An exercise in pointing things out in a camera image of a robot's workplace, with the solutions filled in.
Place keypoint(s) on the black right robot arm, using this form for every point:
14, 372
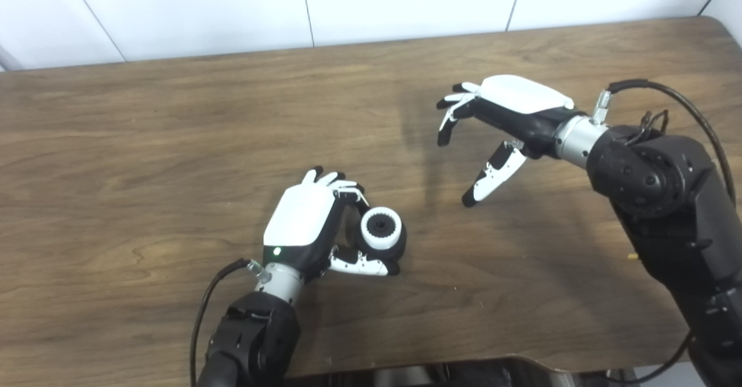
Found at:
666, 201

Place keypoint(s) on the white and black left hand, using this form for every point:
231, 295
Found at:
301, 219

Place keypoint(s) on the white and black right hand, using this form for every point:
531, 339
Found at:
522, 97

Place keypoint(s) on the round black plastic part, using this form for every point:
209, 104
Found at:
379, 225

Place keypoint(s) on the dark robot body below table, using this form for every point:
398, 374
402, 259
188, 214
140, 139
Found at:
452, 375

